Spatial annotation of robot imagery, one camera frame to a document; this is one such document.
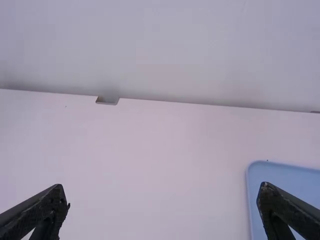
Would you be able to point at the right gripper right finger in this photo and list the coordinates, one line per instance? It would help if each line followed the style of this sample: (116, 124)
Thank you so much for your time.
(275, 205)

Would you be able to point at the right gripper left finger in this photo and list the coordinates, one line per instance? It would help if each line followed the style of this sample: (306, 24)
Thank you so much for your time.
(37, 207)

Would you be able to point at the blue mat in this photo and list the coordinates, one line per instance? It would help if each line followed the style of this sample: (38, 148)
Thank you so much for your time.
(287, 175)

